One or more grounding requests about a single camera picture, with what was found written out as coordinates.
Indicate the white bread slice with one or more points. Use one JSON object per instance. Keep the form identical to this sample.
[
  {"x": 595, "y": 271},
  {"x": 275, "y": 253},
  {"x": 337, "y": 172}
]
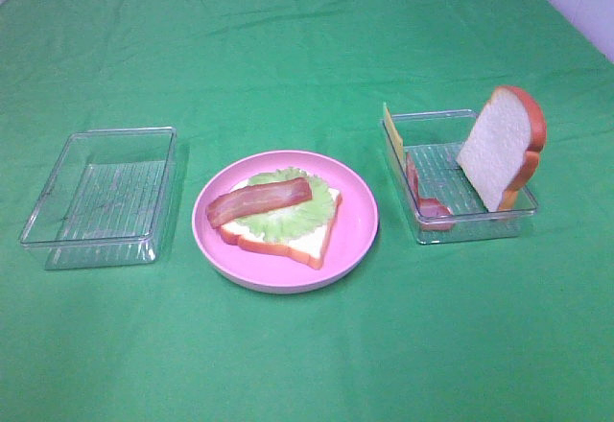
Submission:
[
  {"x": 309, "y": 250},
  {"x": 502, "y": 151}
]

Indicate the green tablecloth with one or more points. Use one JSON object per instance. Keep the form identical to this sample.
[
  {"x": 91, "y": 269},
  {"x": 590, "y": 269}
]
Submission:
[{"x": 508, "y": 330}]

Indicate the green lettuce leaf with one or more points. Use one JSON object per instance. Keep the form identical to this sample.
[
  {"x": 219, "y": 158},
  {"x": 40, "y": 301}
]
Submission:
[{"x": 286, "y": 224}]

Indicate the clear plastic container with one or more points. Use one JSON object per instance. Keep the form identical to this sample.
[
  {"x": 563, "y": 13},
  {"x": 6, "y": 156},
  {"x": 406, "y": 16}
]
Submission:
[
  {"x": 106, "y": 201},
  {"x": 434, "y": 140}
]

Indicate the pink round plate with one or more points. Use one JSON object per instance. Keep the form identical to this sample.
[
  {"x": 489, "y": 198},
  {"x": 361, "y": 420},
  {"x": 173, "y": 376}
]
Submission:
[{"x": 351, "y": 238}]

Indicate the left clear plastic container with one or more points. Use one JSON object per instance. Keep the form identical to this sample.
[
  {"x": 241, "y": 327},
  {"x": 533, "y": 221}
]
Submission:
[{"x": 106, "y": 201}]

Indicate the right clear plastic container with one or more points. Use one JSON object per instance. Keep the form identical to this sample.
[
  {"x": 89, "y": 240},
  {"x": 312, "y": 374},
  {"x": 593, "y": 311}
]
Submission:
[{"x": 434, "y": 140}]

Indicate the yellow cheese slice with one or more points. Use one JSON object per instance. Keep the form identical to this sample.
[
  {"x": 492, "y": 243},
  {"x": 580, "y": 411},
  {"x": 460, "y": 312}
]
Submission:
[{"x": 394, "y": 136}]

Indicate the bacon strip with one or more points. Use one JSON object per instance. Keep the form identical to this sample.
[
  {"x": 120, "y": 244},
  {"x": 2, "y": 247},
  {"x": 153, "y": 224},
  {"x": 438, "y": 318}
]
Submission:
[
  {"x": 427, "y": 207},
  {"x": 256, "y": 199}
]

